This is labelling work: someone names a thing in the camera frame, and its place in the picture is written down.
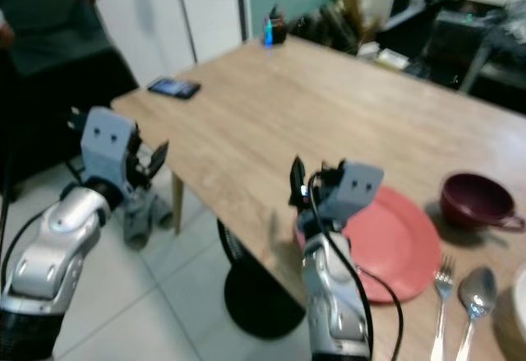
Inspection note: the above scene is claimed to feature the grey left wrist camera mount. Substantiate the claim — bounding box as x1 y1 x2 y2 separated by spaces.
81 106 139 186

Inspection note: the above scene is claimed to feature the black smartphone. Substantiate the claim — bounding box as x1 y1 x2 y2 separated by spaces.
148 76 202 100

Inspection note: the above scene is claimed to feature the person in dark green shirt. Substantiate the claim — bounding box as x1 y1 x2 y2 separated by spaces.
0 0 139 189

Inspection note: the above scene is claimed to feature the black pedestal fan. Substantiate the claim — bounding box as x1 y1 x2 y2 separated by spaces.
218 217 307 341

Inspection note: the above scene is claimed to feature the black device with blue light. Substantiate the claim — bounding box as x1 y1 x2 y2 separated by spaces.
263 3 288 47

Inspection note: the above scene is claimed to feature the silver metal fork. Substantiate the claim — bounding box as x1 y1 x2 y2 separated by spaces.
430 254 457 361

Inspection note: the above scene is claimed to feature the black chair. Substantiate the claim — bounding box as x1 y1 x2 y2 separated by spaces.
427 12 494 82

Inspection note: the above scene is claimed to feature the silver metal spoon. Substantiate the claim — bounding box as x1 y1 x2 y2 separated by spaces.
454 266 498 361

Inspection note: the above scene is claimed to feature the maroon cup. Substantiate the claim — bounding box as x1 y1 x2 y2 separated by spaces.
440 172 526 232

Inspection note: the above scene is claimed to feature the beige round dish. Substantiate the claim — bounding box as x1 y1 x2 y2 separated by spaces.
511 262 526 337

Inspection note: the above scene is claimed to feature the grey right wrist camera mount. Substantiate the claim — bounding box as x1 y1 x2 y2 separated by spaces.
321 161 385 224

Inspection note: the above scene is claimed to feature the person's right hand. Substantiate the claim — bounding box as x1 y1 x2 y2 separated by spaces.
0 20 14 49

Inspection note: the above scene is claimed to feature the small white box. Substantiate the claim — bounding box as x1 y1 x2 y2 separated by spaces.
374 46 410 70

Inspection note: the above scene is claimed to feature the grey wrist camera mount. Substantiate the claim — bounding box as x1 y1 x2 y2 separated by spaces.
321 161 385 224
81 106 139 186

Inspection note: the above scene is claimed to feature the pink round plate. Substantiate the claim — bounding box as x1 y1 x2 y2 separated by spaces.
294 184 443 304

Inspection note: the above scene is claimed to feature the white cabinet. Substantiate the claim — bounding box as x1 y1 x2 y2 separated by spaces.
95 0 243 82

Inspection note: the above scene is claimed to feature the light wooden table leg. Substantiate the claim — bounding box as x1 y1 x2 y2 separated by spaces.
173 172 186 234

